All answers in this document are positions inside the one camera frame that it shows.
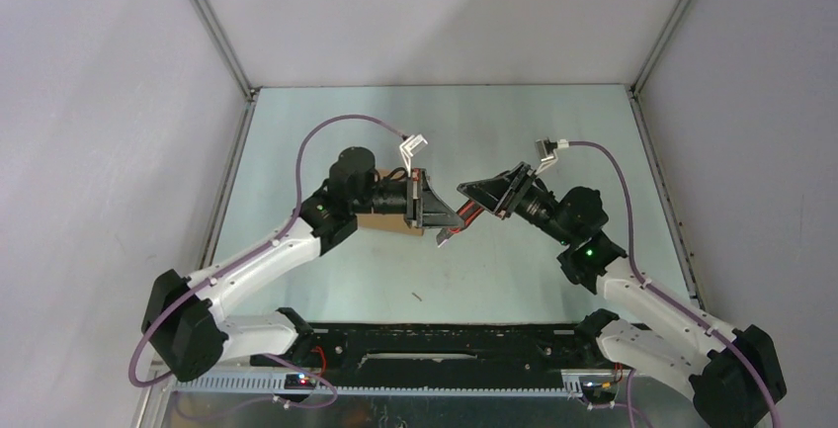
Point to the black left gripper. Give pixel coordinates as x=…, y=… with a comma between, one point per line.
x=423, y=208

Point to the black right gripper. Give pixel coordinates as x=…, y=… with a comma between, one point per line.
x=504, y=194

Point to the red black utility knife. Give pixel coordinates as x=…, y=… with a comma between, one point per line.
x=468, y=213

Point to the brown cardboard express box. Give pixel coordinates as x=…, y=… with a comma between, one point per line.
x=393, y=223

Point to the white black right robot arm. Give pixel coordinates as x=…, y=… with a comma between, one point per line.
x=661, y=307

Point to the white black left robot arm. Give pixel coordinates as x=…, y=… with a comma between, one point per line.
x=242, y=274

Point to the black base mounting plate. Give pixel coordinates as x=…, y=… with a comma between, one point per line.
x=445, y=356

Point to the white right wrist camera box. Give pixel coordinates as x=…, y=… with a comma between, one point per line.
x=547, y=150

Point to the aluminium frame rail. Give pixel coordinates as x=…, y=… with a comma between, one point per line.
x=731, y=380

